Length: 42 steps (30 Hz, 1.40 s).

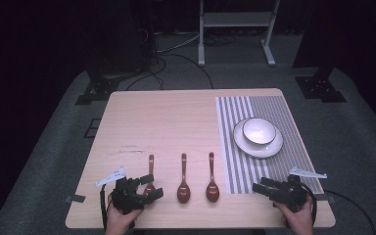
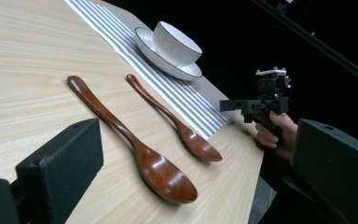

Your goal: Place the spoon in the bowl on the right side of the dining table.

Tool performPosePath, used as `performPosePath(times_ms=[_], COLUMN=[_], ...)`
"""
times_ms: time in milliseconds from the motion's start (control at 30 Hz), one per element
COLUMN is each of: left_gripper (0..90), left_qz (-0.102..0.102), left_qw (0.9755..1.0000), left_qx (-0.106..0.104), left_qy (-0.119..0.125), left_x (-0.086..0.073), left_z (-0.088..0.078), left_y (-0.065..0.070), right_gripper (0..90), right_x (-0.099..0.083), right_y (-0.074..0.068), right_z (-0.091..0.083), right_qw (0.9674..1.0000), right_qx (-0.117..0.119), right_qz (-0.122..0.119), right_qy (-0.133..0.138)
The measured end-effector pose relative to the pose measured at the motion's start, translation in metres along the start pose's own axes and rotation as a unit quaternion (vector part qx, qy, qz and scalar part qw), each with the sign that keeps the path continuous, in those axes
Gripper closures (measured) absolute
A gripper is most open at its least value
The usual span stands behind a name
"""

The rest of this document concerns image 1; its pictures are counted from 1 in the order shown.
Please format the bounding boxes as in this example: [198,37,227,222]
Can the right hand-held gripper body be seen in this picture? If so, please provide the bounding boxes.
[268,165,329,213]

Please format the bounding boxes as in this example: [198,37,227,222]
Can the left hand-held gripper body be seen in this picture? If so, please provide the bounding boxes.
[94,165,146,215]

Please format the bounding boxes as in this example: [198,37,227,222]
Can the brown wooden spoon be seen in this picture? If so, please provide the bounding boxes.
[176,153,192,205]
[205,151,220,204]
[142,154,158,198]

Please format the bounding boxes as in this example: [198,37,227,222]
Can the person's left hand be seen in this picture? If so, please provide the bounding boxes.
[105,193,145,235]

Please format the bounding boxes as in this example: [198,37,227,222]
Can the person's right hand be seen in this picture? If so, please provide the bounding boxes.
[273,195,314,235]

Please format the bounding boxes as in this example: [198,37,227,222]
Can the white plate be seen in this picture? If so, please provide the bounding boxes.
[232,117,284,160]

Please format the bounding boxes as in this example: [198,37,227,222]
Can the grey tape piece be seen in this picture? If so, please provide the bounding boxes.
[63,194,87,204]
[314,193,337,204]

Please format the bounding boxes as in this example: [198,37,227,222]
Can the white bowl with dark rim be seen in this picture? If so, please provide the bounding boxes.
[242,117,278,146]

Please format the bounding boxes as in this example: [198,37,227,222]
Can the grey striped placemat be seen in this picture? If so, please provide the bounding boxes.
[214,95,325,196]

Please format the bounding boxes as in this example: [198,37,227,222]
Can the black stand base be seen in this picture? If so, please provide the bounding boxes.
[295,67,348,104]
[74,69,121,106]

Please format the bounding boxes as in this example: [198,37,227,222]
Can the dark equipment cabinet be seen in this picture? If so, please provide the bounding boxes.
[86,0,160,76]

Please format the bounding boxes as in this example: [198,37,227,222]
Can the white metal stand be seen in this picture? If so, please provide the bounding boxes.
[197,0,281,68]

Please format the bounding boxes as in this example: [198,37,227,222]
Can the left hand-held gripper black cable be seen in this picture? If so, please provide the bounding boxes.
[99,183,110,231]

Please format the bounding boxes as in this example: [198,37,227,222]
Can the hand-held gripper black cable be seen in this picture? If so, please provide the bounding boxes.
[302,182,318,227]
[99,183,110,231]

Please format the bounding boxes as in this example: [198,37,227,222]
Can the right hand-held gripper black cable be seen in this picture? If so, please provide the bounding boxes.
[302,182,318,227]

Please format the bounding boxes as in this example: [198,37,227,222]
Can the black floor cable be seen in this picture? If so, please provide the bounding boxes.
[322,189,376,235]
[124,53,215,91]

